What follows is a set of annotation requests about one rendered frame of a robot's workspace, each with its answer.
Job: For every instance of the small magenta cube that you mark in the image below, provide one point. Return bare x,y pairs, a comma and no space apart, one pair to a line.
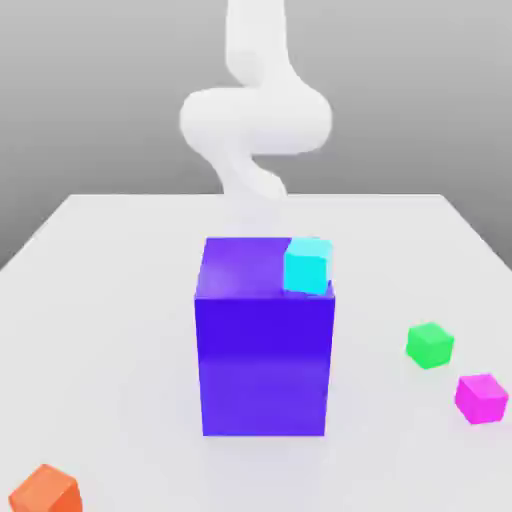
480,400

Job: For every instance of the small orange cube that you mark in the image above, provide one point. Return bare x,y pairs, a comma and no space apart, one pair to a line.
46,492

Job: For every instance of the small green cube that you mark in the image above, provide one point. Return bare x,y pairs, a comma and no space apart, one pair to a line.
430,346

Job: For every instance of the small cyan cube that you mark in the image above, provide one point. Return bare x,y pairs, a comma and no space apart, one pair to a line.
306,266

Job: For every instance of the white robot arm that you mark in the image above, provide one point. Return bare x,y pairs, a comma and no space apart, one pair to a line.
256,120

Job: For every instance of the large purple box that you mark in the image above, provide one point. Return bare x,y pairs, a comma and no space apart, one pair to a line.
262,360

